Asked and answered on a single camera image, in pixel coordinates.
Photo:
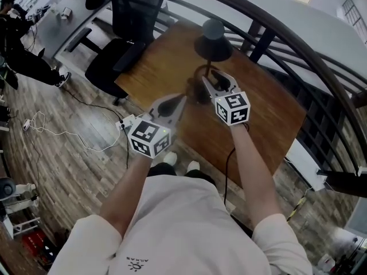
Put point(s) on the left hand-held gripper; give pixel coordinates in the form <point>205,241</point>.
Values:
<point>149,139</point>

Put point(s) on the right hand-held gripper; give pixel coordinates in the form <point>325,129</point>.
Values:
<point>232,109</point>

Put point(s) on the black desk lamp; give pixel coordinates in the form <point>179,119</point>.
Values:
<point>213,44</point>

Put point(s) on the person's left forearm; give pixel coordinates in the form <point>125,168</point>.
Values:
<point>123,199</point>

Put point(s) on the person's right forearm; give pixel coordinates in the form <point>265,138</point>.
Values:
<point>255,182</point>

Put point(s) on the grey desk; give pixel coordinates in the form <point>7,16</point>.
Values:
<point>57,36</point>

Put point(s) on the small white box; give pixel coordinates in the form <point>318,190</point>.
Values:
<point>66,13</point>

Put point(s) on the white power strip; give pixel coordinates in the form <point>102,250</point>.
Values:
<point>126,122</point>

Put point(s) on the person's left white shoe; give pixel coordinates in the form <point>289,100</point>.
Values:
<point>170,157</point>

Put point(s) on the person's white shoe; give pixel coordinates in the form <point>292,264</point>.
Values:
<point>170,157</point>
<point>193,166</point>

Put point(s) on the dark curved railing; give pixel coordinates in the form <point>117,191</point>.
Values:
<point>261,44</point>

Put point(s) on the person's black trousers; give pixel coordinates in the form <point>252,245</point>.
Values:
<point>162,169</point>

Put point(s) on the person's right white shoe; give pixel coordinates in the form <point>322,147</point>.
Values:
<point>193,166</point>

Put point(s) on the black mesh office chair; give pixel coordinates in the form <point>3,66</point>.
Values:
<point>103,73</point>

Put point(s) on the dark staircase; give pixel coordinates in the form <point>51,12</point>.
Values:
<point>315,119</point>

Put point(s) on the white balcony edge panel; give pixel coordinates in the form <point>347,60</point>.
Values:
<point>306,165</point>

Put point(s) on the person's white shirt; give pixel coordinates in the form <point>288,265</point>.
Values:
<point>186,233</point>

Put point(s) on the white power adapter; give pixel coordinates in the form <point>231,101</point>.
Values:
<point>26,125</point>

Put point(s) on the yellow black striped tape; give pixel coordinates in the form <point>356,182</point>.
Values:
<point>296,208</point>

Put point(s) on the grey metal railing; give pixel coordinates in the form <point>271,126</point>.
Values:
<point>354,16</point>

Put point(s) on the grey round device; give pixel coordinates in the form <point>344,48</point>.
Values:
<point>7,186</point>

